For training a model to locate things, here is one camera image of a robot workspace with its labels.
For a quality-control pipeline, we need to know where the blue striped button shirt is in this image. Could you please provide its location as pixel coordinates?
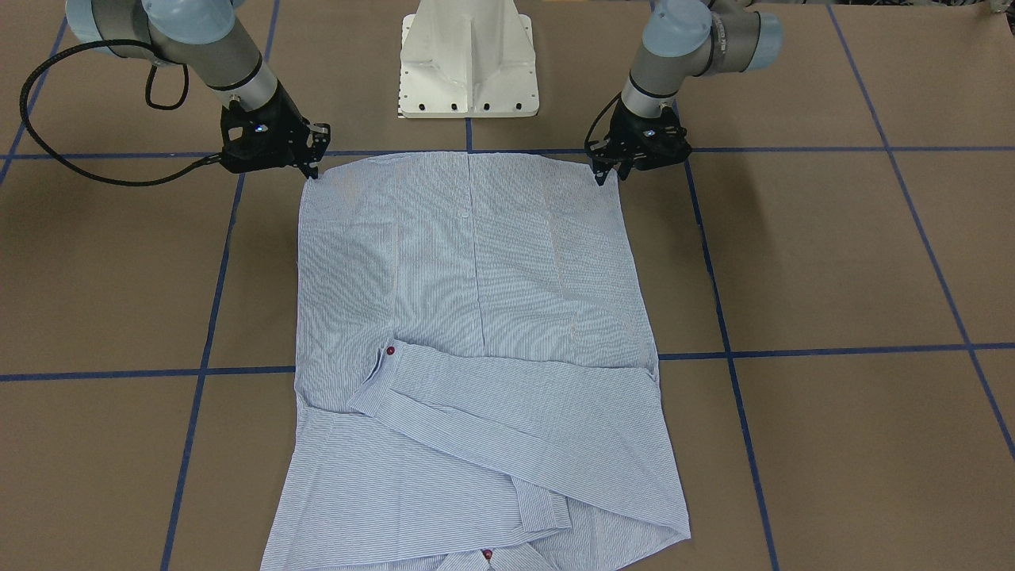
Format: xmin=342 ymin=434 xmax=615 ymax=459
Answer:
xmin=261 ymin=152 xmax=691 ymax=570

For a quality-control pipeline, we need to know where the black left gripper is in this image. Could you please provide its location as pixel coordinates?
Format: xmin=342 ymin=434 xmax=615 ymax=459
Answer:
xmin=586 ymin=97 xmax=692 ymax=186

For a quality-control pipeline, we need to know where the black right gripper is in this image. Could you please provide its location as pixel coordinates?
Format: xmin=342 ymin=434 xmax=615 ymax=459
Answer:
xmin=219 ymin=86 xmax=332 ymax=179

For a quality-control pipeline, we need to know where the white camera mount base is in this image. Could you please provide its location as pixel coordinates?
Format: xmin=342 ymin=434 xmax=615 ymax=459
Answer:
xmin=398 ymin=1 xmax=541 ymax=119

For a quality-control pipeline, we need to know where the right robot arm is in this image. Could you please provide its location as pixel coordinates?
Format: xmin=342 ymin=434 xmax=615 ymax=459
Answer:
xmin=65 ymin=1 xmax=331 ymax=179

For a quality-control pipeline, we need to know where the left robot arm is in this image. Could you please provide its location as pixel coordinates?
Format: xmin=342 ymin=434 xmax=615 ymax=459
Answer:
xmin=584 ymin=1 xmax=784 ymax=186

